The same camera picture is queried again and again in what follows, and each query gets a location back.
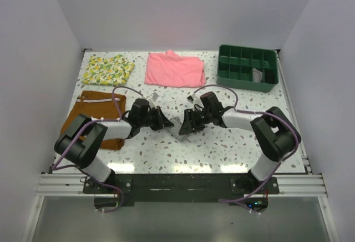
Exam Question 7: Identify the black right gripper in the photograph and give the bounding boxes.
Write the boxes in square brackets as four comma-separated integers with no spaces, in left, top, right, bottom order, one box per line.
[179,108,212,135]

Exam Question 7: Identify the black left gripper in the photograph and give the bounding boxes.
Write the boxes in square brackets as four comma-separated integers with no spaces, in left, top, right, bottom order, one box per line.
[139,105,173,131]

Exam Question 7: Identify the grey striped underwear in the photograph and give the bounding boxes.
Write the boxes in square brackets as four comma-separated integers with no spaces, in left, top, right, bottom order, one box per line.
[168,117,189,142]

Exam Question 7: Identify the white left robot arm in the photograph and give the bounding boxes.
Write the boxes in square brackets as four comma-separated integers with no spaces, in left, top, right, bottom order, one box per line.
[52,98,174,193]

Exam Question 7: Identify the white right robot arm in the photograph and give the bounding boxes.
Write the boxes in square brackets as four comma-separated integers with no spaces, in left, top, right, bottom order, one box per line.
[179,92,301,194]

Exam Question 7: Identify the grey rolled underwear in tray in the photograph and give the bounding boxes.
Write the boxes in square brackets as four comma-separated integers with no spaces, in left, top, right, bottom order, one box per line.
[252,68,263,83]

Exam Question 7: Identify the pink folded shirt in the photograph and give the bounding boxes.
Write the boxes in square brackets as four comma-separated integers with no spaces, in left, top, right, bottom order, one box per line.
[145,50,206,88]

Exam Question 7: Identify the brown folded trousers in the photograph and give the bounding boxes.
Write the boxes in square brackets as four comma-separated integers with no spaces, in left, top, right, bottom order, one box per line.
[60,90,126,150]

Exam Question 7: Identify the green compartment tray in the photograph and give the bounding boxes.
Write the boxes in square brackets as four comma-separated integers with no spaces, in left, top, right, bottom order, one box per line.
[216,44,279,93]

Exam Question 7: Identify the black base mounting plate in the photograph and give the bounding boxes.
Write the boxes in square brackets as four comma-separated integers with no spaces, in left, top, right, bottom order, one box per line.
[83,173,281,213]

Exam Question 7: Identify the lemon print folded cloth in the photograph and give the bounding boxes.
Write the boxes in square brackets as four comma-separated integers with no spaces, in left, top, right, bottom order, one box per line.
[81,54,135,86]

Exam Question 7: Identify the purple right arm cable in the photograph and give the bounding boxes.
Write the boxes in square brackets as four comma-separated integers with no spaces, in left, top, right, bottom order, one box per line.
[191,84,302,209]

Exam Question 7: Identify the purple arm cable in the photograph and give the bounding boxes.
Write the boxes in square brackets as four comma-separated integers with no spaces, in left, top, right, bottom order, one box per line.
[51,85,148,214]
[191,84,302,209]

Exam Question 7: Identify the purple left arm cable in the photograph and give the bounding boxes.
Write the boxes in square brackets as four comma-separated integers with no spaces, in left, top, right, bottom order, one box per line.
[51,85,148,214]

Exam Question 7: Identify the aluminium front rail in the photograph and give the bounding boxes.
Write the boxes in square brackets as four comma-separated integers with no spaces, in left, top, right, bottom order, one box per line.
[35,174,328,198]

